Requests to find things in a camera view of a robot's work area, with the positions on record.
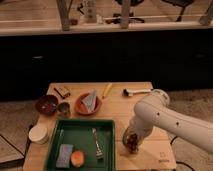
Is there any small metal cup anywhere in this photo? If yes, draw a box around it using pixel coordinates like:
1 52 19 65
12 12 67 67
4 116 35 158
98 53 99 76
58 102 70 117

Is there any metal fork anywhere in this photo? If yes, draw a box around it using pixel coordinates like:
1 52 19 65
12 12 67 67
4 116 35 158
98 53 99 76
92 128 104 160

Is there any green plastic tray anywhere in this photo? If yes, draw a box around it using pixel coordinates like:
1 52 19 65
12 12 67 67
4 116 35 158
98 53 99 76
44 119 116 171

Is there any white handled brush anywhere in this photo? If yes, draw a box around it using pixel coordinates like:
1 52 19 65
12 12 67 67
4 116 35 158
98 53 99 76
122 89 152 97

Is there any wooden table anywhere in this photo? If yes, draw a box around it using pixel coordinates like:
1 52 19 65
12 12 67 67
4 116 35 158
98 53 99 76
23 82 176 171

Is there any orange bowl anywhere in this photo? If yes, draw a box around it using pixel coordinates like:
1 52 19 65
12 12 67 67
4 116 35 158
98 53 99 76
74 93 102 115

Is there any white plate stack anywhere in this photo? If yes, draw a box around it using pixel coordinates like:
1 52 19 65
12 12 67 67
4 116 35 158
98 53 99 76
28 124 49 144

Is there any brown wooden block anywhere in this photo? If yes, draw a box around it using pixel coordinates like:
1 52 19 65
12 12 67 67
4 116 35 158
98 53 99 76
54 87 70 99

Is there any orange peach fruit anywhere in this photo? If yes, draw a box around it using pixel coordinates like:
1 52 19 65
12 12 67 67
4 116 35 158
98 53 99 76
70 150 84 167

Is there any black cable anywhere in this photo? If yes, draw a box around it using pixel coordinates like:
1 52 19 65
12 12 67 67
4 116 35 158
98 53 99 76
169 134 198 171

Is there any blue grey sponge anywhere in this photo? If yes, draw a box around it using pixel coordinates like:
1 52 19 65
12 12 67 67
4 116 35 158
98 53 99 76
56 144 73 168

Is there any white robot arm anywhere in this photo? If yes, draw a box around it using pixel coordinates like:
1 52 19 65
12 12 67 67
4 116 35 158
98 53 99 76
129 89 213 154

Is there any dark red bowl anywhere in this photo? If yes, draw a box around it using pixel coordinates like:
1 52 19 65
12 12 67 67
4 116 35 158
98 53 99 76
35 95 58 116

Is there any yellow banana-like stick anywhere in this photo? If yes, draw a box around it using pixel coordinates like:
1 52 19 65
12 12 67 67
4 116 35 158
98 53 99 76
102 83 112 99

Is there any grey folded cloth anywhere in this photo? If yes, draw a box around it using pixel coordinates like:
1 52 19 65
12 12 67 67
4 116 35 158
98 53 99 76
82 91 97 112

